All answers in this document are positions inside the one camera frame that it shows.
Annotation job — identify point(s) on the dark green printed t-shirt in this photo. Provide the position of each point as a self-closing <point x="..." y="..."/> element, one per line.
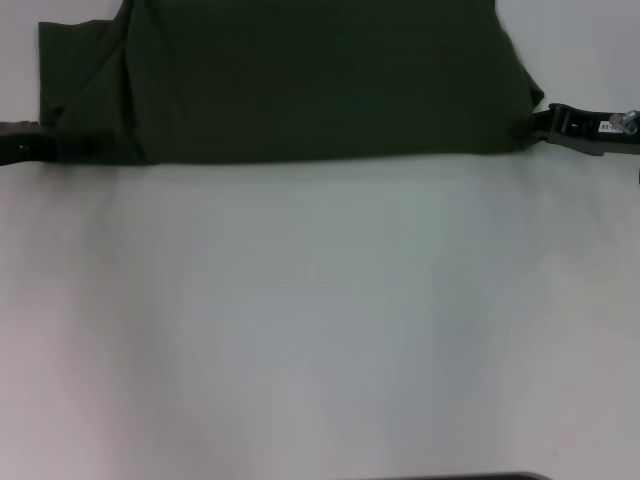
<point x="300" y="75"/>

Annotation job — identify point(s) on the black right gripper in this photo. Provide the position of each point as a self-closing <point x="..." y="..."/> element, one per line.
<point x="600" y="135"/>

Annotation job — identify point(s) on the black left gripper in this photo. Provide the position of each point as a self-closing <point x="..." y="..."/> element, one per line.
<point x="25" y="145"/>

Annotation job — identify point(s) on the dark rounded robot base edge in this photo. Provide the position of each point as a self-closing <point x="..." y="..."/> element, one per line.
<point x="450" y="476"/>

